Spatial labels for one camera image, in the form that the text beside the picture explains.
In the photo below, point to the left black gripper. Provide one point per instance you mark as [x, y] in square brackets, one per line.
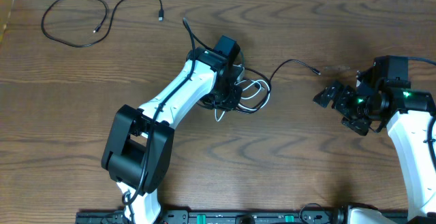
[229, 105]

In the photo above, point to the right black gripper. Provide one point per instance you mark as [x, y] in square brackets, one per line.
[346, 92]

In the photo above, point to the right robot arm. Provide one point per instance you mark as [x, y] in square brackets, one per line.
[383, 94]

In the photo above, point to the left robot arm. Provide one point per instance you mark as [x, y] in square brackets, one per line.
[139, 146]

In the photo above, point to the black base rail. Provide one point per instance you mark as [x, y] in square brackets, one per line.
[311, 213]

